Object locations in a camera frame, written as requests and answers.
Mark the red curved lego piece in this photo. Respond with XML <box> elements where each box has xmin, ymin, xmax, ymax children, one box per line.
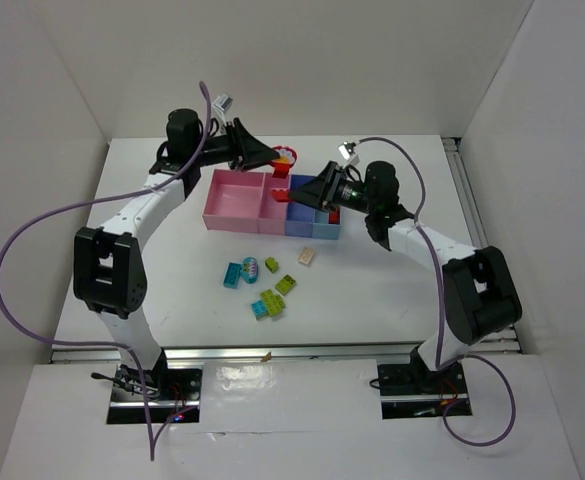
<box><xmin>270</xmin><ymin>189</ymin><xmax>292</xmax><ymax>203</ymax></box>

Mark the red lego cluster with face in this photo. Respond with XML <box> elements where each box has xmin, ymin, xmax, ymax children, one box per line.
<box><xmin>270</xmin><ymin>145</ymin><xmax>298</xmax><ymax>179</ymax></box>

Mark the red lego brick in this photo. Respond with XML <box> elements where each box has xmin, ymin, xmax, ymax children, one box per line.
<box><xmin>328</xmin><ymin>210</ymin><xmax>340</xmax><ymax>225</ymax></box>

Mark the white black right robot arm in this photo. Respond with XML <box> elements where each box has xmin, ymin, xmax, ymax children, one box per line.
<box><xmin>287</xmin><ymin>161</ymin><xmax>522</xmax><ymax>389</ymax></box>

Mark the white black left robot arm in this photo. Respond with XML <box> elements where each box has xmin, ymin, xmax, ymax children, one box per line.
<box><xmin>73</xmin><ymin>109</ymin><xmax>279</xmax><ymax>391</ymax></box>

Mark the dark blue container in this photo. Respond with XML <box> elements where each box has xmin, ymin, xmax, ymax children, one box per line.
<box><xmin>285</xmin><ymin>174</ymin><xmax>315</xmax><ymax>238</ymax></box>

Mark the light blue container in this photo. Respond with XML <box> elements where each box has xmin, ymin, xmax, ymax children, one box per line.
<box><xmin>312</xmin><ymin>206</ymin><xmax>341</xmax><ymax>240</ymax></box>

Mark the large pink container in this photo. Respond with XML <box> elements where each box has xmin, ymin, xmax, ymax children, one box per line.
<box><xmin>202</xmin><ymin>169</ymin><xmax>265</xmax><ymax>234</ymax></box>

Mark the narrow pink container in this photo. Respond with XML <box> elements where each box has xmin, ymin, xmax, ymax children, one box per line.
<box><xmin>258</xmin><ymin>173</ymin><xmax>290</xmax><ymax>236</ymax></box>

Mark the beige lego brick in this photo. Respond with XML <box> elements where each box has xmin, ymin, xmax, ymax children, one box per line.
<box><xmin>298</xmin><ymin>247</ymin><xmax>316</xmax><ymax>266</ymax></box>

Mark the small green lego brick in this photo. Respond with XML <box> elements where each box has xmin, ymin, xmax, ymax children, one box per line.
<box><xmin>265</xmin><ymin>257</ymin><xmax>279</xmax><ymax>273</ymax></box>

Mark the green square lego brick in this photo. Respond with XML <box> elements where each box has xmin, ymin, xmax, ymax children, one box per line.
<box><xmin>275</xmin><ymin>275</ymin><xmax>297</xmax><ymax>296</ymax></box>

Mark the teal rounded flower lego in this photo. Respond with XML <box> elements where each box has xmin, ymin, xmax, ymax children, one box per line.
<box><xmin>241</xmin><ymin>257</ymin><xmax>259</xmax><ymax>284</ymax></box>

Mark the teal long lego brick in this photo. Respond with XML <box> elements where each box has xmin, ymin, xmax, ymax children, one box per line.
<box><xmin>223</xmin><ymin>262</ymin><xmax>242</xmax><ymax>289</ymax></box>

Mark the green teal lego stack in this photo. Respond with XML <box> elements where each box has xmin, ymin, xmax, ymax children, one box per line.
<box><xmin>251</xmin><ymin>289</ymin><xmax>286</xmax><ymax>320</ymax></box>

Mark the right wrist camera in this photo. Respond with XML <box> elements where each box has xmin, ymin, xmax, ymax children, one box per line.
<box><xmin>338</xmin><ymin>142</ymin><xmax>359</xmax><ymax>168</ymax></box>

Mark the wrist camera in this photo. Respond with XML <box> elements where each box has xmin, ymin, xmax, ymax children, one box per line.
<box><xmin>338</xmin><ymin>142</ymin><xmax>359</xmax><ymax>168</ymax></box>
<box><xmin>213</xmin><ymin>93</ymin><xmax>234</xmax><ymax>115</ymax></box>

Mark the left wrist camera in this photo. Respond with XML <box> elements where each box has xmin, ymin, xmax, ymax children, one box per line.
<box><xmin>213</xmin><ymin>93</ymin><xmax>234</xmax><ymax>115</ymax></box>

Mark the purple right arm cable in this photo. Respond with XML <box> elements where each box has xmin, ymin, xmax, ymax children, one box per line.
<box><xmin>356</xmin><ymin>137</ymin><xmax>517</xmax><ymax>445</ymax></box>

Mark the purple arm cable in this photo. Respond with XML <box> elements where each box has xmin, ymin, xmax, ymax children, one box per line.
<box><xmin>0</xmin><ymin>80</ymin><xmax>211</xmax><ymax>462</ymax></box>
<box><xmin>356</xmin><ymin>137</ymin><xmax>517</xmax><ymax>445</ymax></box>

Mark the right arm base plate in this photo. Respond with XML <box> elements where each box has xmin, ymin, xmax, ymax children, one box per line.
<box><xmin>368</xmin><ymin>364</ymin><xmax>472</xmax><ymax>420</ymax></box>

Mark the aluminium right rail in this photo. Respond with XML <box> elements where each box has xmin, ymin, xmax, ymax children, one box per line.
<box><xmin>441</xmin><ymin>137</ymin><xmax>522</xmax><ymax>355</ymax></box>

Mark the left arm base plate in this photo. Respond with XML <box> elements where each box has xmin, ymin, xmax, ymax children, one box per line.
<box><xmin>91</xmin><ymin>367</ymin><xmax>203</xmax><ymax>425</ymax></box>

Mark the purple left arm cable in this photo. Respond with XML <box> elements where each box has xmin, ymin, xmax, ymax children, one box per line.
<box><xmin>0</xmin><ymin>80</ymin><xmax>211</xmax><ymax>462</ymax></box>

